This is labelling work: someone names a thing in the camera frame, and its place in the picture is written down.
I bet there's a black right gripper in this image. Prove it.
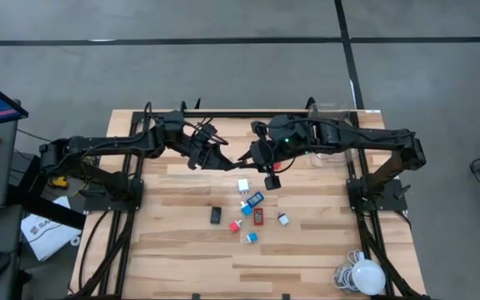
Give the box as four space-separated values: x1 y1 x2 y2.
237 121 283 192

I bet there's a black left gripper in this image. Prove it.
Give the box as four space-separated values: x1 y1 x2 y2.
187 123 248 173

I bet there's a small blue stapler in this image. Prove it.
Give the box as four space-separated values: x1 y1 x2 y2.
247 191 265 208

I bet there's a clear plastic bin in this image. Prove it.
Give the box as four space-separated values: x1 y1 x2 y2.
306 102 360 168

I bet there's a round white lamp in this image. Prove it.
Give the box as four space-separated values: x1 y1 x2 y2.
351 258 387 296

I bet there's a yellow connector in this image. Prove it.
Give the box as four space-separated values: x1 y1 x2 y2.
47 175 69 190

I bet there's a black support beam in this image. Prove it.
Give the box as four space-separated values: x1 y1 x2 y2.
8 182 87 230

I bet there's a white paper bag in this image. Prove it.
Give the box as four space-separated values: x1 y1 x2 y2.
20 195 83 262

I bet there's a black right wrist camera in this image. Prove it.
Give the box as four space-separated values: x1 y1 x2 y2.
267 115 298 141

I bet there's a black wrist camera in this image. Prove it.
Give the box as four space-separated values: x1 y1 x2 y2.
162 110 185 133
267 115 298 141

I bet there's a black table frame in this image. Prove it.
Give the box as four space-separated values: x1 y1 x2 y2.
71 108 433 300

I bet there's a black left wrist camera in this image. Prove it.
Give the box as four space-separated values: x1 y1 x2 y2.
162 110 185 133

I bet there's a coiled white cable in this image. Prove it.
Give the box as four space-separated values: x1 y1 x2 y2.
332 248 366 292

